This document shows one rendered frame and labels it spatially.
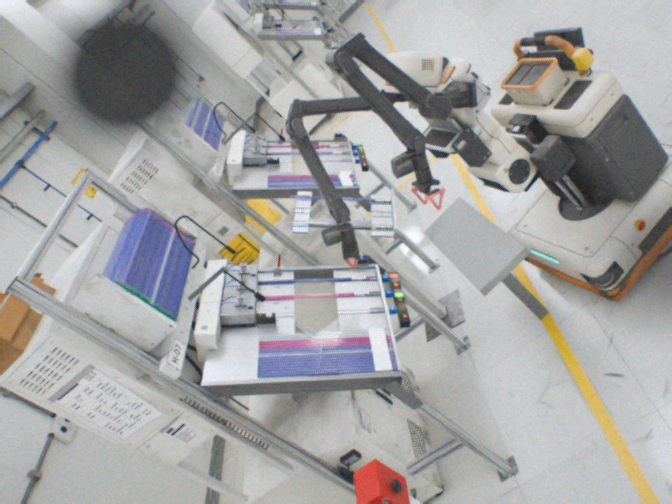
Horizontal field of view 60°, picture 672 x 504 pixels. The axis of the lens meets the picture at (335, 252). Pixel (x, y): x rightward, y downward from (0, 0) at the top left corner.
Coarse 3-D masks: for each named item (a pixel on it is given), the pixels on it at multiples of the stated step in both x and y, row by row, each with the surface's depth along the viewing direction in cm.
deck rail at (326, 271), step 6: (372, 264) 266; (258, 270) 262; (264, 270) 262; (270, 270) 262; (282, 270) 262; (288, 270) 262; (294, 270) 263; (300, 270) 263; (306, 270) 263; (312, 270) 263; (318, 270) 264; (324, 270) 264; (330, 270) 264; (294, 276) 265; (300, 276) 265; (306, 276) 265; (312, 276) 265; (318, 276) 265; (324, 276) 266; (330, 276) 266
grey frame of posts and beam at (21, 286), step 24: (120, 192) 241; (24, 288) 172; (192, 288) 232; (48, 312) 177; (72, 312) 181; (192, 312) 222; (432, 312) 290; (96, 336) 183; (456, 336) 296; (144, 360) 191; (168, 384) 197; (192, 384) 201; (216, 408) 205; (432, 408) 215; (264, 432) 215; (456, 432) 222; (312, 456) 228; (480, 456) 231
